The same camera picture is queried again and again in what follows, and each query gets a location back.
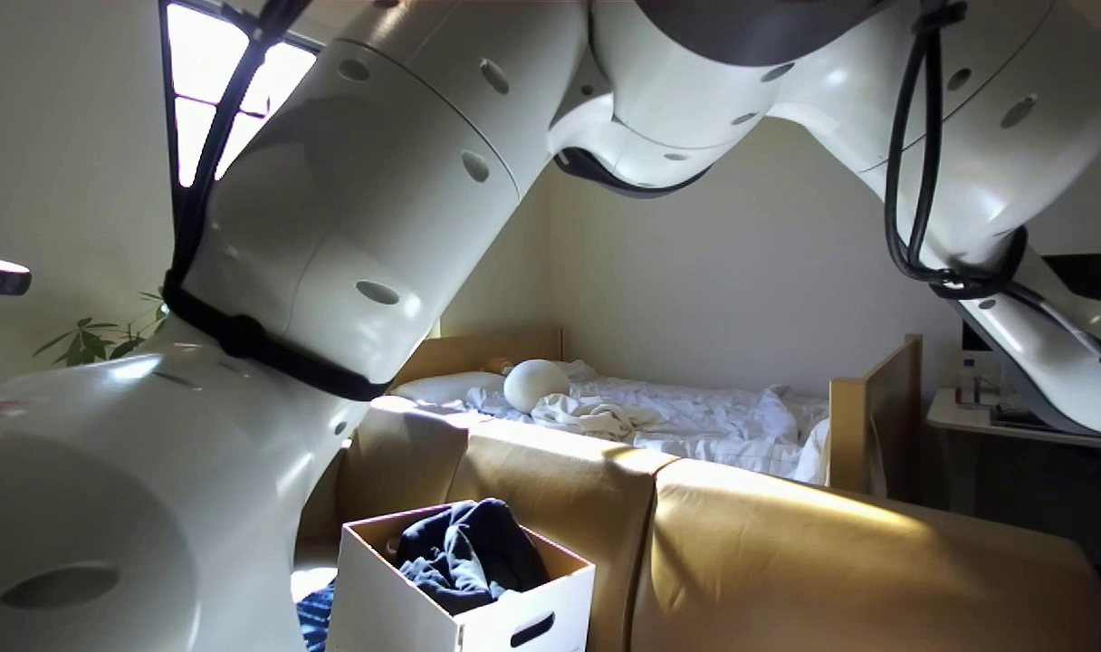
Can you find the bright window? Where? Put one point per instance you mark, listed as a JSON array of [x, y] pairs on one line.
[[206, 61]]

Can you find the black monitor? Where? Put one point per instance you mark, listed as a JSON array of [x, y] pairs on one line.
[[1095, 278]]

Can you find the tan leather sofa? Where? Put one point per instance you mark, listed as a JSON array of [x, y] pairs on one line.
[[817, 567]]

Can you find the cardboard box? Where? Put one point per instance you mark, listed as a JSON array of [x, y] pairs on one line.
[[394, 603]]

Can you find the cream pillow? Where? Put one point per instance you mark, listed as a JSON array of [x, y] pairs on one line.
[[532, 385]]

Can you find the white crumpled bedsheet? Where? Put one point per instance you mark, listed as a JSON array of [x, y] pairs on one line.
[[682, 418]]

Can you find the green houseplant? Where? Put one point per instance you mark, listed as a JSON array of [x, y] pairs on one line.
[[92, 341]]

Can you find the dark blue clothing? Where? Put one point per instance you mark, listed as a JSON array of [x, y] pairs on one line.
[[471, 554]]

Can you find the blue cloth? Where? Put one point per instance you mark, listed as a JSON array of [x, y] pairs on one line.
[[317, 622]]

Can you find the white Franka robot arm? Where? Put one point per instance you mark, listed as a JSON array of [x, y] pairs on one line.
[[394, 181]]

